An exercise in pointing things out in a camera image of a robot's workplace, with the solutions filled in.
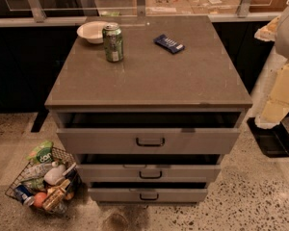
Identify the grey bottom drawer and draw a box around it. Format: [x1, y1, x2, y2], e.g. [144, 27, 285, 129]
[88, 182, 208, 203]

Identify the grey drawer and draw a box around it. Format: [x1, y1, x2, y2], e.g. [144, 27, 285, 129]
[77, 154, 221, 183]
[58, 112, 239, 154]
[88, 182, 208, 203]

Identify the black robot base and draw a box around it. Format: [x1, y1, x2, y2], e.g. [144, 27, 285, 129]
[247, 117, 289, 158]

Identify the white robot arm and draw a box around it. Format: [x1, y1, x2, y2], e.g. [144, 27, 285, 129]
[252, 4, 289, 129]

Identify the grey drawer cabinet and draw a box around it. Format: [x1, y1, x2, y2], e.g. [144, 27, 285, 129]
[43, 14, 253, 207]

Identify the grey top drawer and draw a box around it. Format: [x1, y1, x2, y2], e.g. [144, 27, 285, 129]
[58, 112, 239, 154]

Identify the grey middle drawer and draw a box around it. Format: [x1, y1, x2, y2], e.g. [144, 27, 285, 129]
[77, 154, 221, 183]

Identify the dark blue snack packet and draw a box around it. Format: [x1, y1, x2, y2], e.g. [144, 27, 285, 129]
[153, 35, 185, 54]

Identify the green soda can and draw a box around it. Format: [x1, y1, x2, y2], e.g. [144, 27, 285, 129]
[102, 22, 123, 63]

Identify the white bowl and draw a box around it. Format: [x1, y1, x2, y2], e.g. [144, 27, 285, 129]
[77, 21, 106, 44]

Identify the left cardboard box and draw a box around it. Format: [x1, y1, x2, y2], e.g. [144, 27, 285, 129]
[145, 0, 193, 15]

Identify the green chip bag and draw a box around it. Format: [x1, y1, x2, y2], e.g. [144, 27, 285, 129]
[26, 141, 53, 164]

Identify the white plastic bottle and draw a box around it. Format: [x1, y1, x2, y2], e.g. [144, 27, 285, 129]
[43, 162, 66, 186]

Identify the clear water bottle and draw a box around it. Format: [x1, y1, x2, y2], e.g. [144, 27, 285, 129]
[23, 162, 53, 179]

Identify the brown snack box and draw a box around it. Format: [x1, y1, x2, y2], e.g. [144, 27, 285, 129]
[42, 179, 70, 212]

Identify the orange fruit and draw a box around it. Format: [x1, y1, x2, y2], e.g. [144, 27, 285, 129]
[34, 192, 47, 208]

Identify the blue soda can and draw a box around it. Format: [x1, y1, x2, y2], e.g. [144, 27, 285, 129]
[13, 185, 35, 206]

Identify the black wire basket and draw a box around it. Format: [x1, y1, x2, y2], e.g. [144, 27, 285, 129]
[5, 147, 81, 215]

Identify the metal railing frame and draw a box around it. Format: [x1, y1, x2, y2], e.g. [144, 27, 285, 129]
[0, 0, 281, 27]

